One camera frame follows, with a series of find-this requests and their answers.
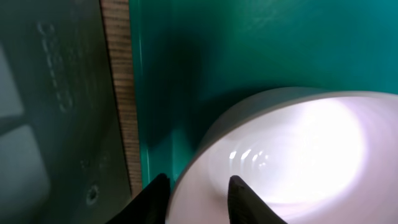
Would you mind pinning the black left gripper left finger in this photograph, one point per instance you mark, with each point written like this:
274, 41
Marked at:
149, 206

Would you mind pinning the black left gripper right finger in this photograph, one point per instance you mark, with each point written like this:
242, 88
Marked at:
246, 207

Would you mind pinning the small white plate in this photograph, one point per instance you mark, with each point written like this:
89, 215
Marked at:
310, 155

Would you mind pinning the grey dishwasher rack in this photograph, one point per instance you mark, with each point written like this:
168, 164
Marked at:
62, 158

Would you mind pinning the teal plastic tray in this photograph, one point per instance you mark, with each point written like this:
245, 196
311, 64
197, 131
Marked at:
193, 59

